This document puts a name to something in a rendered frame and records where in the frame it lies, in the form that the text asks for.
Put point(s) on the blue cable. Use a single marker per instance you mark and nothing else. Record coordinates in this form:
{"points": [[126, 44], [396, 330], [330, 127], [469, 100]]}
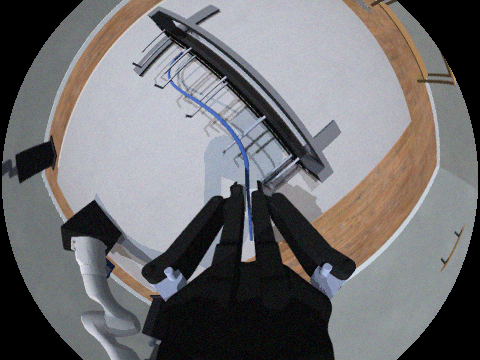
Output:
{"points": [[240, 147]]}

